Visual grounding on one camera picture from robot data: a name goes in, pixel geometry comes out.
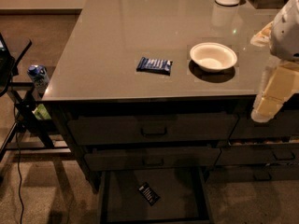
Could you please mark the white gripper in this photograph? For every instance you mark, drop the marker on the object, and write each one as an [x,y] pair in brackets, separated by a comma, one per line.
[286,34]

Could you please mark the black rxbar chocolate bar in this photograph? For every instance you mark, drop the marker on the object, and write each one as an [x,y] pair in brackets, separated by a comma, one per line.
[149,194]

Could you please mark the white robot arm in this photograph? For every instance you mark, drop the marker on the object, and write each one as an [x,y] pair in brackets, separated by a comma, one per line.
[284,37]

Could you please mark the top right grey drawer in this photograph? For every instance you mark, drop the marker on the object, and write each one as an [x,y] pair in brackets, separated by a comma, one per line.
[284,124]

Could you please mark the middle right grey drawer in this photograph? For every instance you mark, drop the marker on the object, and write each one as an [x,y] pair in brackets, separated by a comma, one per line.
[259,154]

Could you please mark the bottom right grey drawer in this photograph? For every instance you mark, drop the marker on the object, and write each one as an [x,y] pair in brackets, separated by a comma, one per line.
[256,173]

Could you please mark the grey counter cabinet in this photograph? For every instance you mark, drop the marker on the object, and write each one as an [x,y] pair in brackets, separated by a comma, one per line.
[96,75]

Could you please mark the middle left grey drawer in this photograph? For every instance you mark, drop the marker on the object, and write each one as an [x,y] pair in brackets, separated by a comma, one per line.
[154,157]

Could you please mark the open bottom grey drawer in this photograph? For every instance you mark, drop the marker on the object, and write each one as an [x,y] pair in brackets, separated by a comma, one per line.
[182,191]

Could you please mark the top left grey drawer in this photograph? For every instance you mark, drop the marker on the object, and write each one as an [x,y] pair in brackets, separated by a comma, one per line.
[152,128]

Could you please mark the white paper bowl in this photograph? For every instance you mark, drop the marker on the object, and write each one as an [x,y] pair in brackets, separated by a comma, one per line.
[213,57]

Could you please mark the blue candy bar wrapper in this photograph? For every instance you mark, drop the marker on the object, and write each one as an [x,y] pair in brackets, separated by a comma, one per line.
[159,66]

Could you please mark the green packet on cart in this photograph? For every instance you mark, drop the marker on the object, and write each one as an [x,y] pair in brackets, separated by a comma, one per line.
[41,113]

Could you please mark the black side cart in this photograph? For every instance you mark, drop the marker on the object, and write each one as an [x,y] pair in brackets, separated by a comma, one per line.
[24,98]

